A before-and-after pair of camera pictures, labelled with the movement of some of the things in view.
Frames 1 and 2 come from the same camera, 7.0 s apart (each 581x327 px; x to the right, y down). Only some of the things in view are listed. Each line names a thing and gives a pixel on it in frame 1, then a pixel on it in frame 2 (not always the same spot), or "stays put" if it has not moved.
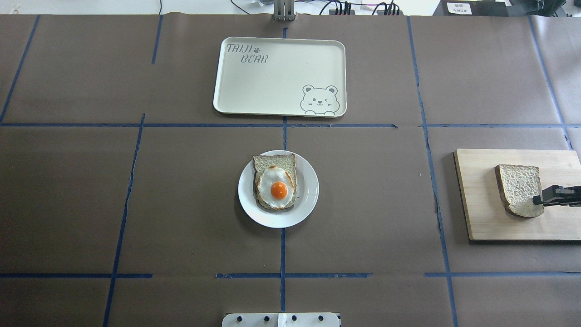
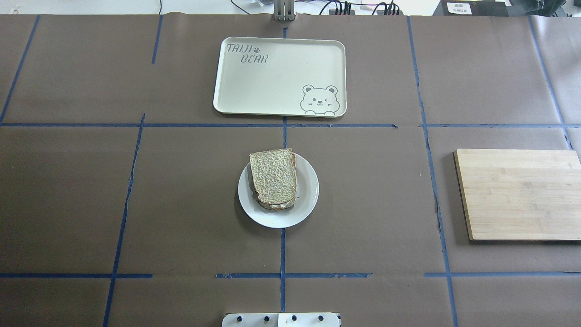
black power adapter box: x=472 y=8 stays put
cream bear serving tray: x=281 y=76 stays put
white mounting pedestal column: x=281 y=319 stays put
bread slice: x=518 y=185 → x=273 y=175
